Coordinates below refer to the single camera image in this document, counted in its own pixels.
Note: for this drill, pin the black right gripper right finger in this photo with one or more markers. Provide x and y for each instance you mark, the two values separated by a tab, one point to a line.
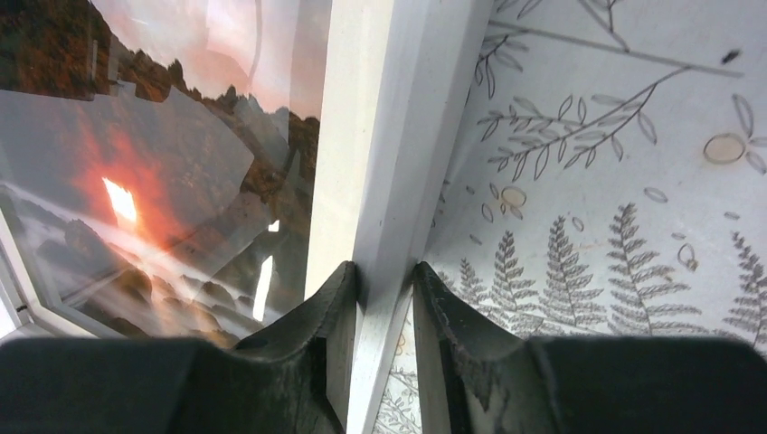
476	377

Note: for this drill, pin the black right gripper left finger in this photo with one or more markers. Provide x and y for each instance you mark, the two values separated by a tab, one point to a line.
293	376

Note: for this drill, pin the white picture frame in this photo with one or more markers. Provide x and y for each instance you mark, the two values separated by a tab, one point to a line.
396	72

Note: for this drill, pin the sunset landscape photo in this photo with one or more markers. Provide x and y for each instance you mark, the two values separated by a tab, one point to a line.
158	161

